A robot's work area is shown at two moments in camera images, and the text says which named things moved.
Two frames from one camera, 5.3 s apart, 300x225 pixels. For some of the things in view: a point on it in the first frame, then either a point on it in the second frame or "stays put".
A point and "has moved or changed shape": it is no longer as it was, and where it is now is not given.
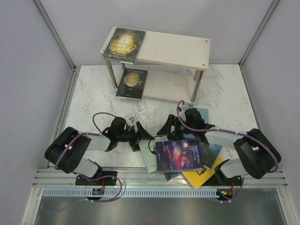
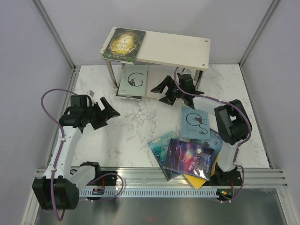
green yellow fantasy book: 123,45 stays put
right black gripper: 172,120 to 168,81
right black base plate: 218,179 stays put
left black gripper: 141,134 to 108,111
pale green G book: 148,147 to 134,80
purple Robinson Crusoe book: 179,155 has moved or changed shape
